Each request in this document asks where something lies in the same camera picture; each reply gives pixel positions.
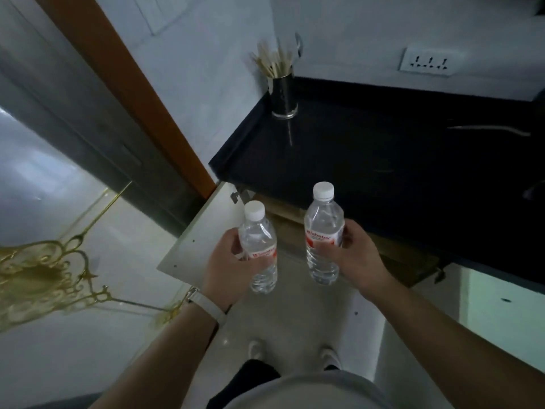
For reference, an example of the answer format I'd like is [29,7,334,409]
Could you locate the person's left hand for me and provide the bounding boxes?
[200,227,278,314]

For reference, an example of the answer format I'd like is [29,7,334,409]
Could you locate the person's right hand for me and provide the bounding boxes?
[313,219,397,303]

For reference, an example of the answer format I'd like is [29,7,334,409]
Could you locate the red-label water bottle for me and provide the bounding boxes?
[237,200,278,294]
[303,181,345,287]

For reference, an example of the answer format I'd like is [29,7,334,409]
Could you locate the person's right forearm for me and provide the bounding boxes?
[370,281,545,409]

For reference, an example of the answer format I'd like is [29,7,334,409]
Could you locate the person's left forearm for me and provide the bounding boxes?
[89,304,227,409]

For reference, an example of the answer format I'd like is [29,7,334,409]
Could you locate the white smartwatch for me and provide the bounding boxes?
[186,287,229,327]

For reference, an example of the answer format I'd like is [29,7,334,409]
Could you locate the white right sneaker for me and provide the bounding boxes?
[319,345,343,371]

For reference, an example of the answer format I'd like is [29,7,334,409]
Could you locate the black trousers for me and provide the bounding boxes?
[206,358,341,409]

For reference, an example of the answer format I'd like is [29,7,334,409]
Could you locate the light grey t-shirt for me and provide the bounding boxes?
[225,370,397,409]

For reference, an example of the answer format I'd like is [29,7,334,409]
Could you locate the glass door gold pattern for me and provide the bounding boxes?
[0,0,205,409]

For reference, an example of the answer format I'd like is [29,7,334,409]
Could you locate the bundle of wooden chopsticks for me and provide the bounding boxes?
[250,40,295,80]

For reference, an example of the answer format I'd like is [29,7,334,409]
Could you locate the brown wooden door frame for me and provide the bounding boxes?
[32,0,217,200]

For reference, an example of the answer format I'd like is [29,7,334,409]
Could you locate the white triple wall socket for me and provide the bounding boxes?
[399,46,463,77]

